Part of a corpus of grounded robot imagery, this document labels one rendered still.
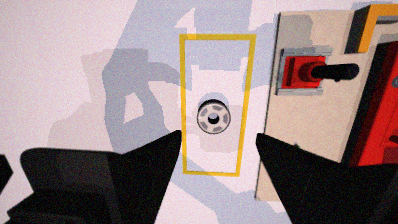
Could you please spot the grey and white wheel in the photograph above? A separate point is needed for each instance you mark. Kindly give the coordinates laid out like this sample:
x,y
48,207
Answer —
x,y
217,125

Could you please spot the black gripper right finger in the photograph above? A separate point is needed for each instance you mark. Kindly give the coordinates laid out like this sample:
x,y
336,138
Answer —
x,y
317,190

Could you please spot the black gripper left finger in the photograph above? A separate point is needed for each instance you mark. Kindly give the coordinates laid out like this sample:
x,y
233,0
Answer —
x,y
133,183

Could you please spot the yellow rectangular outline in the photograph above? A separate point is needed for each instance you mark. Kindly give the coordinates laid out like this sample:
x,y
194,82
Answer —
x,y
225,36

